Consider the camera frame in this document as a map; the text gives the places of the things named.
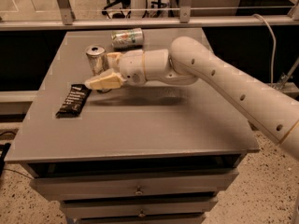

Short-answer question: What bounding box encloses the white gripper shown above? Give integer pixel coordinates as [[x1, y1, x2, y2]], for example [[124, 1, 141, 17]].
[[84, 49, 146, 90]]

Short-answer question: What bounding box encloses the silver blue redbull can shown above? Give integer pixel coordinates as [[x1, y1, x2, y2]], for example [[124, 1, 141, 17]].
[[85, 44, 110, 94]]

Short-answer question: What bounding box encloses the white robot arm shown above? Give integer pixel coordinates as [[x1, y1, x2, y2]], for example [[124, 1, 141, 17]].
[[85, 36, 299, 160]]

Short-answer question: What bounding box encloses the green white soda can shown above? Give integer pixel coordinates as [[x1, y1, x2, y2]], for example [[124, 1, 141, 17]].
[[111, 28, 144, 49]]

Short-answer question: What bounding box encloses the black rxbar chocolate bar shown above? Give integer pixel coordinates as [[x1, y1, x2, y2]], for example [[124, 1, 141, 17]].
[[55, 84, 91, 119]]

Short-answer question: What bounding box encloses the black office chair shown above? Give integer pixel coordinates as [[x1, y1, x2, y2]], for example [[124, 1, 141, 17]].
[[99, 0, 132, 20]]

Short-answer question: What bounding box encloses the grey metal railing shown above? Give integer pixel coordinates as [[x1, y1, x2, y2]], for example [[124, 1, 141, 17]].
[[0, 0, 299, 31]]

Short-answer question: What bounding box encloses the grey drawer cabinet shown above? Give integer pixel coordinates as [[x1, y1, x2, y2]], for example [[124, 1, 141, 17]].
[[6, 31, 259, 224]]

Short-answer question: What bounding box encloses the top grey drawer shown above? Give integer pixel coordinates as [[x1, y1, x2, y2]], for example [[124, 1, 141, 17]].
[[30, 168, 238, 201]]

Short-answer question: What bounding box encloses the grey drawer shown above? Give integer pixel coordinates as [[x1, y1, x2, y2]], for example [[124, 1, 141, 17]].
[[30, 168, 238, 201], [60, 197, 218, 218]]

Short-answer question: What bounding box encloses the middle grey drawer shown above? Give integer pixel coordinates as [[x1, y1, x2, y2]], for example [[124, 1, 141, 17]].
[[60, 197, 218, 218]]

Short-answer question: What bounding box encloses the black cable on floor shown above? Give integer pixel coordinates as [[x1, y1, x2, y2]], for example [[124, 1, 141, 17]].
[[0, 131, 32, 180]]

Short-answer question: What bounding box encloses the white cable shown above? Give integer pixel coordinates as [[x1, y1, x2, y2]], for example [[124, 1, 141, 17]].
[[252, 13, 278, 87]]

